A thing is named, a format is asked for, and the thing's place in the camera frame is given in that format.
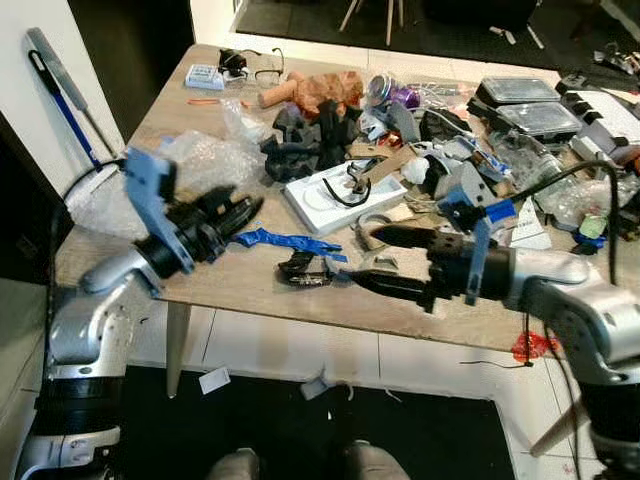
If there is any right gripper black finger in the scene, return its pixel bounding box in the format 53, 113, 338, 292
369, 223, 435, 252
351, 269, 431, 302

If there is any large clear bubble wrap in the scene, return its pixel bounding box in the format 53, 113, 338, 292
64, 128, 267, 242

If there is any blue tape strip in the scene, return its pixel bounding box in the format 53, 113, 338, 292
232, 227, 347, 264

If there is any flat white box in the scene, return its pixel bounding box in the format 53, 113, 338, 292
282, 159, 407, 237

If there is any small black plastic part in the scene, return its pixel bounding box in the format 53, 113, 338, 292
278, 251, 333, 288

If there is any black printed plastic part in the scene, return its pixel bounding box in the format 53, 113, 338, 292
261, 99, 362, 184

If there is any red wrapper scrap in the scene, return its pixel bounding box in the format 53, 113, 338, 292
511, 331, 562, 362

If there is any grey tapered table leg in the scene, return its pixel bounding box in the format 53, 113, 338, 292
164, 299, 192, 400

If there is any small white printed box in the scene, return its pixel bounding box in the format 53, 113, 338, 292
184, 63, 227, 92

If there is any white paper scrap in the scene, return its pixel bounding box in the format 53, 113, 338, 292
299, 371, 337, 402
197, 366, 232, 395

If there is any purple metal can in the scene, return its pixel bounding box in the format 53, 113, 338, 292
364, 74, 422, 112

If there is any brown crumpled paper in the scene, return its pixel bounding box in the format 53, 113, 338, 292
259, 69, 364, 117

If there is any black floor mat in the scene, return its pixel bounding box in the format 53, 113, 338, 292
118, 364, 517, 480

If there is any black tray with clear lid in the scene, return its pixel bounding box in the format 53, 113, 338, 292
494, 101, 584, 137
469, 76, 562, 107

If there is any grey right robot foot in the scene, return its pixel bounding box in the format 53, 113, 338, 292
339, 439, 412, 480

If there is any grey robot foot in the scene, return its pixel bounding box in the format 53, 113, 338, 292
204, 447, 262, 480
339, 439, 412, 480

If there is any white and black device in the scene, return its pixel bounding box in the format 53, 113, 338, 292
554, 74, 640, 167

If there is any grey left robot foot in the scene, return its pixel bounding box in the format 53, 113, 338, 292
204, 447, 262, 480

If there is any curled black cable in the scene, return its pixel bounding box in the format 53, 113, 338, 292
321, 164, 374, 209

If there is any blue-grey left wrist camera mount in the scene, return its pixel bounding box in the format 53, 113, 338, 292
124, 147, 197, 277

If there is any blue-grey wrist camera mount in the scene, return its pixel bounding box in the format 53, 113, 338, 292
438, 163, 517, 307
124, 147, 197, 277

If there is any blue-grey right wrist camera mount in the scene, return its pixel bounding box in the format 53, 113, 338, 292
438, 163, 517, 307

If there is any small black camera device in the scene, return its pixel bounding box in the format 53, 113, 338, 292
217, 46, 252, 80

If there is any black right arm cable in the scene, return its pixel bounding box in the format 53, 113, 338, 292
504, 159, 622, 287

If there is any grey tool with blue handle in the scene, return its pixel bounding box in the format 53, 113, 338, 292
24, 27, 117, 167

